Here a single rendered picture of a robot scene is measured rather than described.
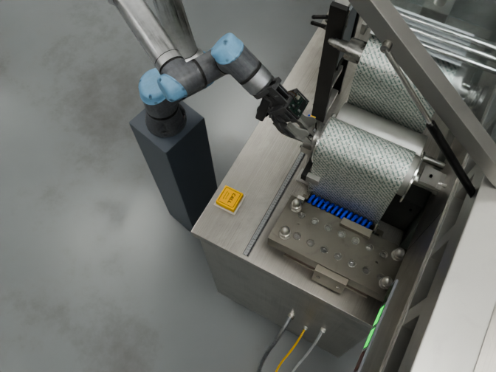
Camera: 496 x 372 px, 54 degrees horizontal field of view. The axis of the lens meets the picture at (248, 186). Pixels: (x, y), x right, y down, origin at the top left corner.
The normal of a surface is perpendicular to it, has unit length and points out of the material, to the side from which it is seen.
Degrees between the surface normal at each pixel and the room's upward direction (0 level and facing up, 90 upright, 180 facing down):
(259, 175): 0
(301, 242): 0
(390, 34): 90
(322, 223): 0
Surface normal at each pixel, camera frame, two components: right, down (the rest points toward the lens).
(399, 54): -0.48, 0.80
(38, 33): -0.02, -0.43
